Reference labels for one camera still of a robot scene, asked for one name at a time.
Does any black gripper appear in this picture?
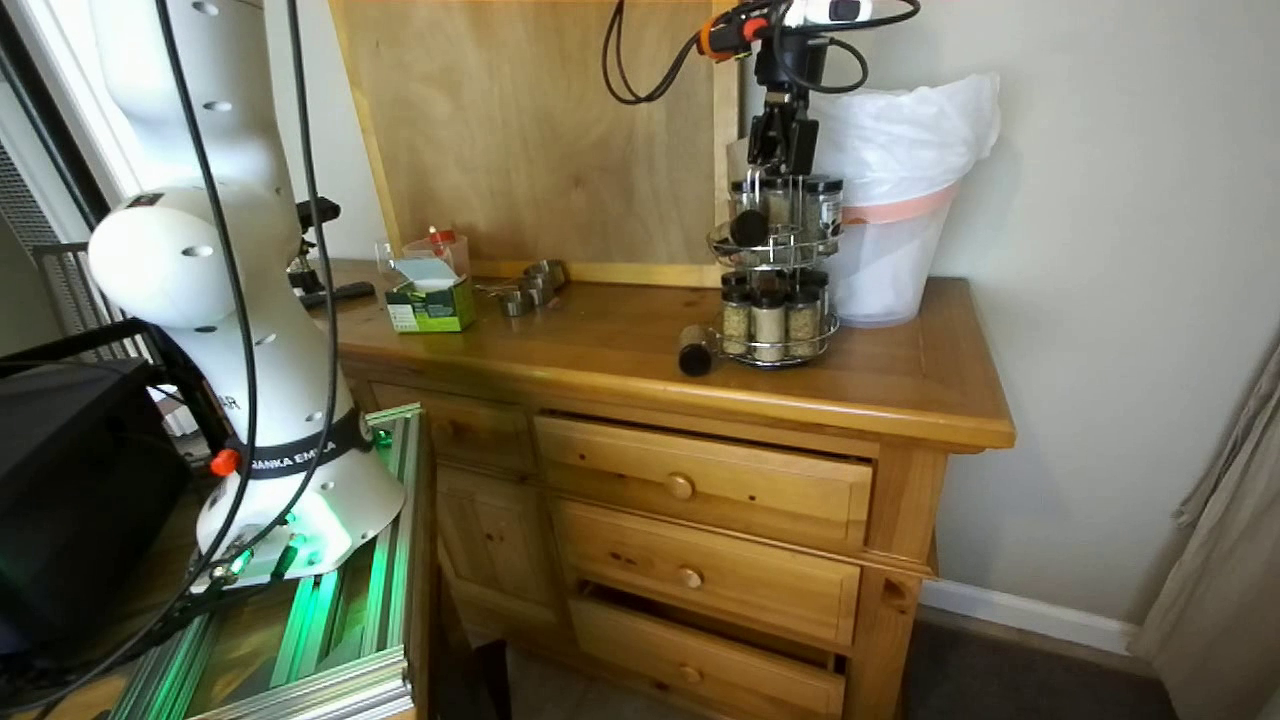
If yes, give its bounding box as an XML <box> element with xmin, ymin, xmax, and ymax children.
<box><xmin>744</xmin><ymin>23</ymin><xmax>835</xmax><ymax>171</ymax></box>

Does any circular wire spice rack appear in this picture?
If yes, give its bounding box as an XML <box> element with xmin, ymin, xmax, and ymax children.
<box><xmin>704</xmin><ymin>162</ymin><xmax>853</xmax><ymax>375</ymax></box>

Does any loose glass spice jar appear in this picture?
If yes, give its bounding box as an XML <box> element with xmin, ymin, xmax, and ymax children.
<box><xmin>672</xmin><ymin>318</ymin><xmax>720</xmax><ymax>378</ymax></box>

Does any white plastic trash bag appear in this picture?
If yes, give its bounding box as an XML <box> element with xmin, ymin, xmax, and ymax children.
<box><xmin>808</xmin><ymin>67</ymin><xmax>1007</xmax><ymax>333</ymax></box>

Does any large plywood board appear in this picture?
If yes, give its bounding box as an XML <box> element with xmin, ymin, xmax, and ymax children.
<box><xmin>325</xmin><ymin>0</ymin><xmax>744</xmax><ymax>290</ymax></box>

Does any wide wooden drawer with knob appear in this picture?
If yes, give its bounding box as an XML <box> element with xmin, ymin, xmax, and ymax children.
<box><xmin>553</xmin><ymin>496</ymin><xmax>869</xmax><ymax>656</ymax></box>
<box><xmin>565</xmin><ymin>592</ymin><xmax>853</xmax><ymax>720</ymax></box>
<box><xmin>532</xmin><ymin>413</ymin><xmax>879</xmax><ymax>557</ymax></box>

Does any green tea box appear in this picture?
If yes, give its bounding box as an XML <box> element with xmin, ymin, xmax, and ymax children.
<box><xmin>374</xmin><ymin>245</ymin><xmax>483</xmax><ymax>341</ymax></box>

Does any wooden pine dresser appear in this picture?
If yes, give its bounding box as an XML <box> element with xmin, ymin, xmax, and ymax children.
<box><xmin>325</xmin><ymin>257</ymin><xmax>1020</xmax><ymax>720</ymax></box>

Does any wooden cabinet door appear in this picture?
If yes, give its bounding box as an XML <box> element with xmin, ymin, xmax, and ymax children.
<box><xmin>426</xmin><ymin>455</ymin><xmax>568</xmax><ymax>647</ymax></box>

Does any beige curtain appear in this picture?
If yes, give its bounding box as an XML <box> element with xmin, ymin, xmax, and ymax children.
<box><xmin>1132</xmin><ymin>328</ymin><xmax>1280</xmax><ymax>720</ymax></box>

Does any aluminium extrusion robot stand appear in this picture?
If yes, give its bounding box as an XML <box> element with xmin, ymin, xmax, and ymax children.
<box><xmin>24</xmin><ymin>402</ymin><xmax>432</xmax><ymax>720</ymax></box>

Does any black fabric box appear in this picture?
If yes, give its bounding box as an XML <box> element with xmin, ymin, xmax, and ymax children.
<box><xmin>0</xmin><ymin>316</ymin><xmax>209</xmax><ymax>669</ymax></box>

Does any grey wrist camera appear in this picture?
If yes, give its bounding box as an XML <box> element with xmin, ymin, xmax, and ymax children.
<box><xmin>777</xmin><ymin>0</ymin><xmax>871</xmax><ymax>33</ymax></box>

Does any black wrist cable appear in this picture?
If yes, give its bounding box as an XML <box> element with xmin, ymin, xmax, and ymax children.
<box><xmin>597</xmin><ymin>0</ymin><xmax>751</xmax><ymax>108</ymax></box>

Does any long black arm cable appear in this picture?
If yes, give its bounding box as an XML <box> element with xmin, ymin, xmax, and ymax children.
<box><xmin>152</xmin><ymin>0</ymin><xmax>268</xmax><ymax>592</ymax></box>
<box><xmin>194</xmin><ymin>0</ymin><xmax>349</xmax><ymax>577</ymax></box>

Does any black camera on stand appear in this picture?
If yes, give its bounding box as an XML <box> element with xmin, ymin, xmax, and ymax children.
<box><xmin>282</xmin><ymin>190</ymin><xmax>379</xmax><ymax>318</ymax></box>

